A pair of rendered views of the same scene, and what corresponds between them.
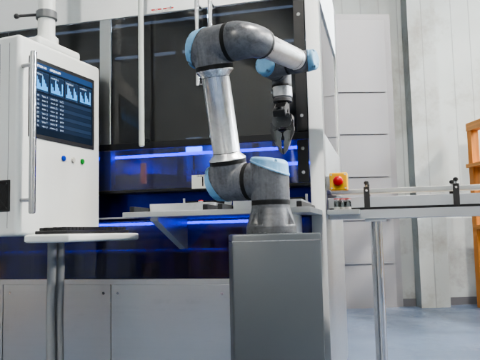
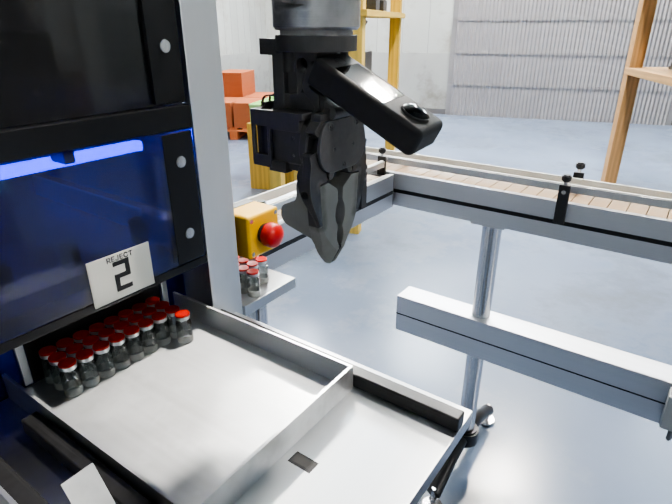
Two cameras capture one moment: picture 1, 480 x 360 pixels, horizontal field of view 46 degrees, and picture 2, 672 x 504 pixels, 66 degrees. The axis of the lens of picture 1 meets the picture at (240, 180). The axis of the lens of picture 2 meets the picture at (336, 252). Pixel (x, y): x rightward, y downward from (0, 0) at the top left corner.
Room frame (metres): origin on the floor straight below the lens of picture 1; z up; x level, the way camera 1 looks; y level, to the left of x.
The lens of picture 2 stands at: (1.94, 0.27, 1.30)
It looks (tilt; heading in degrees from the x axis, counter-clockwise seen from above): 24 degrees down; 292
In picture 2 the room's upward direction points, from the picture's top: straight up
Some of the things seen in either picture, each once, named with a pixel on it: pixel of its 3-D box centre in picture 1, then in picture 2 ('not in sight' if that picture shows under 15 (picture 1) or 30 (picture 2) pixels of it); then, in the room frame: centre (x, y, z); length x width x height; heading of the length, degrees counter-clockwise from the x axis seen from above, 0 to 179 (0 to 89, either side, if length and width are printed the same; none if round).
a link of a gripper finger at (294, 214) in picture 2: (279, 143); (306, 220); (2.14, -0.15, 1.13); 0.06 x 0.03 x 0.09; 166
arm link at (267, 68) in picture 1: (273, 66); not in sight; (2.03, -0.13, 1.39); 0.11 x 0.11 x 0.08; 60
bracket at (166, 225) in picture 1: (170, 234); not in sight; (2.33, 0.29, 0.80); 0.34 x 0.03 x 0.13; 166
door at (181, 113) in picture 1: (158, 77); not in sight; (2.54, 0.36, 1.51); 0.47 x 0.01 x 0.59; 76
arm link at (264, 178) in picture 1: (268, 178); not in sight; (1.73, -0.08, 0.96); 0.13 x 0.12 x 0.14; 60
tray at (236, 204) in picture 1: (274, 206); (181, 381); (2.31, -0.14, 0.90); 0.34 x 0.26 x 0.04; 167
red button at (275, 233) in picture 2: (338, 181); (269, 234); (2.32, -0.40, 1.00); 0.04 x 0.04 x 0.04; 76
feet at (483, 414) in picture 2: not in sight; (463, 443); (2.02, -1.05, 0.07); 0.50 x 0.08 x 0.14; 76
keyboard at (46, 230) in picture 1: (85, 230); not in sight; (2.22, 0.60, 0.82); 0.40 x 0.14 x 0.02; 158
